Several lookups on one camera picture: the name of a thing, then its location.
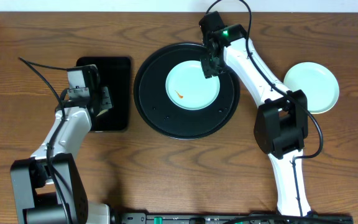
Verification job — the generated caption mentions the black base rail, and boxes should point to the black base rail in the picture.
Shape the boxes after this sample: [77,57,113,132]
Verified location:
[119,212,354,224]

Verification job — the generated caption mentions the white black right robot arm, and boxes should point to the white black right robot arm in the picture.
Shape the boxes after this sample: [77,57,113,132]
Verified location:
[200,24,313,217]

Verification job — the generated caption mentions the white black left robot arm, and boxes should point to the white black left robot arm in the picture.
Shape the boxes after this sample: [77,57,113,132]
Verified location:
[10,86,113,223]

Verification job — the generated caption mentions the light blue plate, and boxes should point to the light blue plate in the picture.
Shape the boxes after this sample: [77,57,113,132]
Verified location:
[284,62,339,114]
[165,60,220,110]

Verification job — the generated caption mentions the yellow green sponge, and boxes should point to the yellow green sponge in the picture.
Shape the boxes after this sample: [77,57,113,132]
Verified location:
[97,109,109,116]

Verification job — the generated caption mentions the black round tray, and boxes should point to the black round tray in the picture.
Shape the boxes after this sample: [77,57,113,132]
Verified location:
[134,43,240,139]

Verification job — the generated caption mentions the black rectangular tray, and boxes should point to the black rectangular tray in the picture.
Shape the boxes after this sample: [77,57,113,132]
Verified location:
[76,57,131,132]

